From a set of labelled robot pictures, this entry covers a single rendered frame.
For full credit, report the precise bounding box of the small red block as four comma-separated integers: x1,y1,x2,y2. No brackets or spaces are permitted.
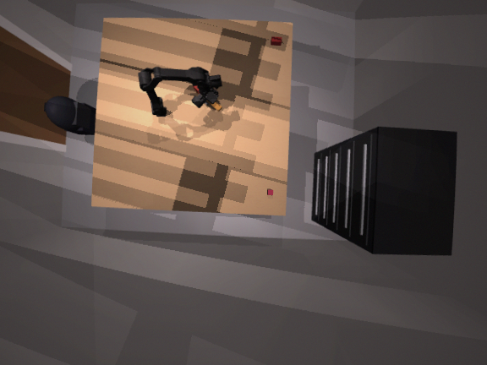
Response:
271,37,282,46

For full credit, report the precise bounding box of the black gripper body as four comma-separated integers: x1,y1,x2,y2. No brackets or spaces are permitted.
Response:
192,86,213,108

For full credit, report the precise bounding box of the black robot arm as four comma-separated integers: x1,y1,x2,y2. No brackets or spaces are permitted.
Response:
138,67,222,117

